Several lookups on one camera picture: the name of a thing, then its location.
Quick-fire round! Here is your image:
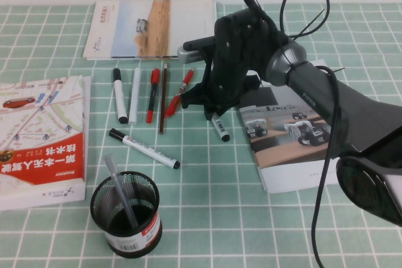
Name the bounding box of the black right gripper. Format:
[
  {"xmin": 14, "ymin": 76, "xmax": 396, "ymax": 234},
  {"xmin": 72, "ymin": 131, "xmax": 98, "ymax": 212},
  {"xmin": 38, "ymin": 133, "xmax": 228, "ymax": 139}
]
[{"xmin": 180, "ymin": 0, "xmax": 292, "ymax": 122}]

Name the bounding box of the black white labelled marker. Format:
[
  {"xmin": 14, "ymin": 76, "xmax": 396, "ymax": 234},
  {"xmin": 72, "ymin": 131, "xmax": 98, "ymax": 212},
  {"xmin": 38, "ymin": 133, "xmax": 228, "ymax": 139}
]
[{"xmin": 210, "ymin": 111, "xmax": 231, "ymax": 142}]

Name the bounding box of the red gel pen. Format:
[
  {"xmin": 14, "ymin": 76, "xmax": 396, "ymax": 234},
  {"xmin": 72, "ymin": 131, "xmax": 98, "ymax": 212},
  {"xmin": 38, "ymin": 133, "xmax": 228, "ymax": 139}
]
[{"xmin": 163, "ymin": 67, "xmax": 196, "ymax": 120}]

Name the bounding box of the red and black pen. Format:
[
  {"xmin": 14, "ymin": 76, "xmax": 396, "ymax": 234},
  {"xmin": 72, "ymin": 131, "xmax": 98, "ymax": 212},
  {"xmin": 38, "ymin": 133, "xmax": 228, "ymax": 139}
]
[{"xmin": 145, "ymin": 68, "xmax": 161, "ymax": 124}]

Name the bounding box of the all-white pen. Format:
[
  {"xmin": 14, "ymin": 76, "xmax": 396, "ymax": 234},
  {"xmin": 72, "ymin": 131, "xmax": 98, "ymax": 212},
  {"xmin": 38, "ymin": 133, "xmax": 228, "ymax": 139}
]
[{"xmin": 128, "ymin": 67, "xmax": 142, "ymax": 126}]

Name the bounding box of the clear grey pen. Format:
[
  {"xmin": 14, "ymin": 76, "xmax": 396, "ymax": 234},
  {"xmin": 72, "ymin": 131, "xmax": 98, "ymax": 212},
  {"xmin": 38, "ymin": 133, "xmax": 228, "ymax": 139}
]
[{"xmin": 102, "ymin": 154, "xmax": 139, "ymax": 228}]

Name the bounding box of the black mesh pen holder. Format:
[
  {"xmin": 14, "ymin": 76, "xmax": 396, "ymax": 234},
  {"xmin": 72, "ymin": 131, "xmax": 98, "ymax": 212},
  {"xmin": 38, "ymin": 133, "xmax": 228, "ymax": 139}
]
[{"xmin": 90, "ymin": 170, "xmax": 163, "ymax": 259}]

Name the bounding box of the brown pencil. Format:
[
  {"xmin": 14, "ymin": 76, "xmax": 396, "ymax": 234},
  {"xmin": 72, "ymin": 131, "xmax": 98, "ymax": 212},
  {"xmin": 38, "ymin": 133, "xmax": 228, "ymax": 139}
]
[{"xmin": 158, "ymin": 62, "xmax": 169, "ymax": 136}]

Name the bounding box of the white marker with printed barcode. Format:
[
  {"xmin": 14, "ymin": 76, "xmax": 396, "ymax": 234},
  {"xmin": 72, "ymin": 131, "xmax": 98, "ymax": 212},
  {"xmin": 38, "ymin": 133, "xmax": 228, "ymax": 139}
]
[{"xmin": 108, "ymin": 127, "xmax": 182, "ymax": 171}]

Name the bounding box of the black-capped white marker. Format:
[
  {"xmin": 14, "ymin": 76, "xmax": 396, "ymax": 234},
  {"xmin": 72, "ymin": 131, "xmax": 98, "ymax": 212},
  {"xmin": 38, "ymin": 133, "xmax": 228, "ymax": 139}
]
[{"xmin": 112, "ymin": 67, "xmax": 129, "ymax": 125}]

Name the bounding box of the robot classroom photo brochure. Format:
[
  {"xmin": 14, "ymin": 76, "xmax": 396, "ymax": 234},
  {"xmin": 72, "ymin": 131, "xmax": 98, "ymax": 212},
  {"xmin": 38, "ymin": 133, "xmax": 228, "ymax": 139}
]
[{"xmin": 237, "ymin": 59, "xmax": 345, "ymax": 195}]

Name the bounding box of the desert photo brochure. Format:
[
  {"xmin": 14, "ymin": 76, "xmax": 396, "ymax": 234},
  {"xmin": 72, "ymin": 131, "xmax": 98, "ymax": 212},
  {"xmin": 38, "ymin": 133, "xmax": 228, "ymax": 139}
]
[{"xmin": 83, "ymin": 0, "xmax": 218, "ymax": 61}]

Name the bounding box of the landscape cover booklet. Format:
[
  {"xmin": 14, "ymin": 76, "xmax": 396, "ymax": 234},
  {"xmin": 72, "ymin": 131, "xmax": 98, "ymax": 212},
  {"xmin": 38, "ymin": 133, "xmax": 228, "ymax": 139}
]
[{"xmin": 84, "ymin": 0, "xmax": 220, "ymax": 62}]

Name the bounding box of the red white map book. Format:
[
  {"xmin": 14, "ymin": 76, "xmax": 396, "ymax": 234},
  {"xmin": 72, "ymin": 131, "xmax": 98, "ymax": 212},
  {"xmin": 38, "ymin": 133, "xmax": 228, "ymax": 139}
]
[{"xmin": 0, "ymin": 75, "xmax": 92, "ymax": 212}]

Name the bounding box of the red white map-cover book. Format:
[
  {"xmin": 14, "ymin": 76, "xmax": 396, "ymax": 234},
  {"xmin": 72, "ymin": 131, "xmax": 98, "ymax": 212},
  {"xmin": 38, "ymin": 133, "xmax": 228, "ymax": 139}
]
[{"xmin": 0, "ymin": 75, "xmax": 87, "ymax": 201}]

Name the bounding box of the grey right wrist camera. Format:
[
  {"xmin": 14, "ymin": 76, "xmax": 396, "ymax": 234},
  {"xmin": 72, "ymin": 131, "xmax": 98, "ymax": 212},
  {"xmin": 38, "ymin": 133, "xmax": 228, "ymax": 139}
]
[{"xmin": 177, "ymin": 37, "xmax": 217, "ymax": 64}]

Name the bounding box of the black cable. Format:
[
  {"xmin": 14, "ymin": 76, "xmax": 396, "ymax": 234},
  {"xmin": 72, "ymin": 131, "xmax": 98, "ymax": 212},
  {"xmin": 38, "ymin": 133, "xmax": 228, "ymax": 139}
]
[{"xmin": 280, "ymin": 0, "xmax": 345, "ymax": 268}]

